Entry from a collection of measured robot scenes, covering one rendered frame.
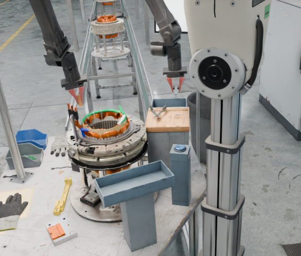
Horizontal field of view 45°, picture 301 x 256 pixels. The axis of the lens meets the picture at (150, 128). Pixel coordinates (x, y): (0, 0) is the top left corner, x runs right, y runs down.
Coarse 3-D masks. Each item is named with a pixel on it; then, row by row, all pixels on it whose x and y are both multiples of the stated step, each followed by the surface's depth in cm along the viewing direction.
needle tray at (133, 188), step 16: (160, 160) 130; (112, 176) 124; (128, 176) 127; (144, 176) 128; (160, 176) 128; (112, 192) 121; (128, 192) 116; (144, 192) 119; (128, 208) 121; (144, 208) 124; (128, 224) 124; (144, 224) 126; (128, 240) 130; (144, 240) 130
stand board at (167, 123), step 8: (152, 112) 166; (168, 112) 165; (176, 112) 164; (184, 112) 164; (152, 120) 158; (160, 120) 158; (168, 120) 158; (176, 120) 157; (184, 120) 156; (152, 128) 153; (160, 128) 153; (168, 128) 152; (176, 128) 152; (184, 128) 152
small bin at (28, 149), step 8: (24, 144) 192; (32, 144) 192; (8, 152) 185; (24, 152) 194; (32, 152) 194; (40, 152) 195; (8, 160) 180; (24, 160) 182; (32, 160) 182; (40, 160) 185
